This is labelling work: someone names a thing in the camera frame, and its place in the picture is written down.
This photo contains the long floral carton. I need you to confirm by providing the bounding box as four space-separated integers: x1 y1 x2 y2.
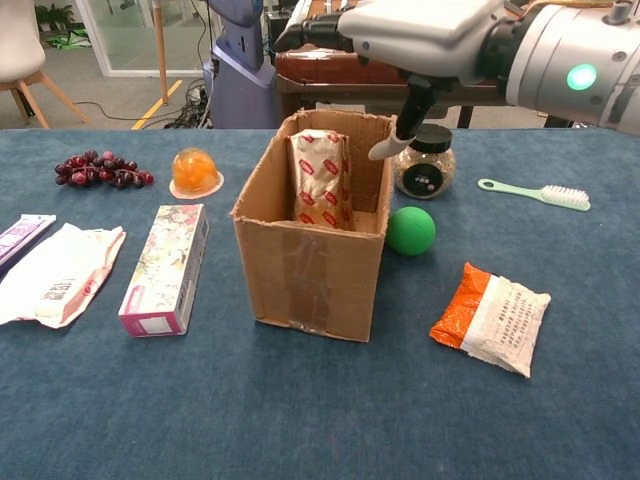
117 202 210 339

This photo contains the mint green brush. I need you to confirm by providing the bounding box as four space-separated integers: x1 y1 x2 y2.
476 177 592 212

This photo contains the green potted plant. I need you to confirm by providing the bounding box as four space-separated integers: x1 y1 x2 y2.
33 2 76 34

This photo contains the black cable bundle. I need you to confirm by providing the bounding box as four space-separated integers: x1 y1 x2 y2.
164 74 215 130

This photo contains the purple white toothpaste tube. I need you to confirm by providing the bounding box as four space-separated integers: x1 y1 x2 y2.
0 213 57 276

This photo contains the wooden pole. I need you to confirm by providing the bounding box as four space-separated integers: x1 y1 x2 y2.
152 0 169 106

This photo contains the blue mobile robot base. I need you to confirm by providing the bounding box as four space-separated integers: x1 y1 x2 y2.
202 0 281 130

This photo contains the red printed white snack packet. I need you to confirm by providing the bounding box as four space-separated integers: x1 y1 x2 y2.
285 128 357 232

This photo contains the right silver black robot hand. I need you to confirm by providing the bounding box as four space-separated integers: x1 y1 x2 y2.
273 0 506 161

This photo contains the orange jelly cup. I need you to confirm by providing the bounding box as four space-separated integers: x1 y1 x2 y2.
168 147 225 200

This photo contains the white plastic packet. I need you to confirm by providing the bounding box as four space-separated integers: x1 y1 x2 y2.
0 222 127 330

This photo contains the green ball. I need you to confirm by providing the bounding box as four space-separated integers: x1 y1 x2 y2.
384 205 437 257

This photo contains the dark red grape bunch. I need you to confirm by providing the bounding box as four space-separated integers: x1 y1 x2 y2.
53 149 155 190

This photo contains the open cardboard box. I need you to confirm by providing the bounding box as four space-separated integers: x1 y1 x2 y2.
229 108 399 344

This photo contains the orange white snack packet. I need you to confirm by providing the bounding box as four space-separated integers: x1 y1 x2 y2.
428 261 552 379

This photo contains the glass jar black lid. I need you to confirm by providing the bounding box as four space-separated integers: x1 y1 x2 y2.
392 123 457 201

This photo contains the blue table cloth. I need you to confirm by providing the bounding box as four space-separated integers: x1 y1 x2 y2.
0 127 640 480

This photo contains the brown mahjong table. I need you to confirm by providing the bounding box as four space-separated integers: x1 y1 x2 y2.
273 42 576 130

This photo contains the white framed glass partition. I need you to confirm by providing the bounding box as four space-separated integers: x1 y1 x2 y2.
74 0 211 79

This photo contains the wooden legged chair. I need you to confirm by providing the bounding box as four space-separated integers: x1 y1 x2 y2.
0 0 91 130

